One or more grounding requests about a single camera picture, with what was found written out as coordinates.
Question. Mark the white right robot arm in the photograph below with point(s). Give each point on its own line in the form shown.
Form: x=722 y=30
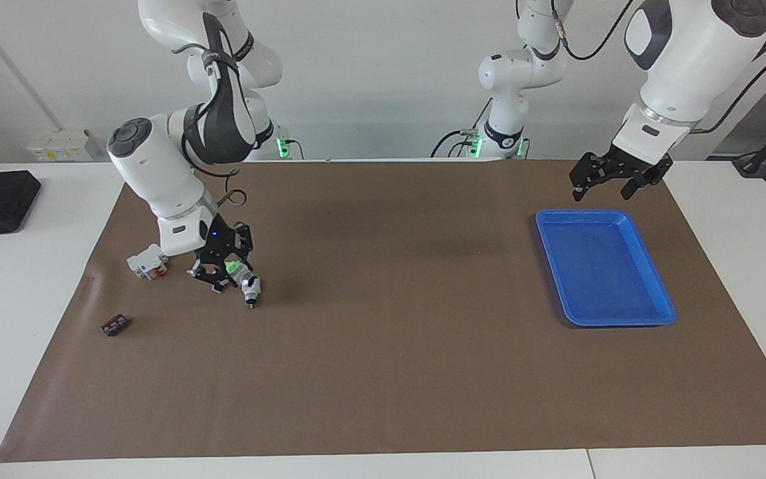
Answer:
x=157 y=173

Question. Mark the blue plastic tray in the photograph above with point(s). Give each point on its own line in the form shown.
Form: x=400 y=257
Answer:
x=606 y=273

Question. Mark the small black electronic component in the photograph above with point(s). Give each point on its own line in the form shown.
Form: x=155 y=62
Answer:
x=115 y=326

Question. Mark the green white selector switch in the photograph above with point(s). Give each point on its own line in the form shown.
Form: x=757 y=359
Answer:
x=233 y=267
x=251 y=289

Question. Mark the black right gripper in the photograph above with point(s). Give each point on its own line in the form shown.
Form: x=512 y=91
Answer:
x=219 y=236

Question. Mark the white circuit breaker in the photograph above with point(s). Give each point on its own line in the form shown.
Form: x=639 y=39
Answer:
x=143 y=261

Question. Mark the white wall socket box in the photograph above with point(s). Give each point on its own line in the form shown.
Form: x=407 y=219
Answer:
x=57 y=145

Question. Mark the brown table mat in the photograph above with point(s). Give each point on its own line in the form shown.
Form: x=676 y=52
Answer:
x=389 y=346

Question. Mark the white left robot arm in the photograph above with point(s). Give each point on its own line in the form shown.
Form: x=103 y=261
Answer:
x=689 y=60

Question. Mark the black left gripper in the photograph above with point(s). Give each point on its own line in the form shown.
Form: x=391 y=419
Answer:
x=630 y=163

